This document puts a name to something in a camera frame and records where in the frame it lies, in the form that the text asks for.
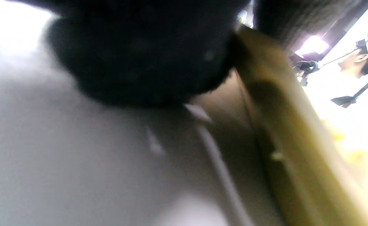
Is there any person's left hand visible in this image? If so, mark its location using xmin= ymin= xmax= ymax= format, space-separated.
xmin=8 ymin=0 xmax=368 ymax=108

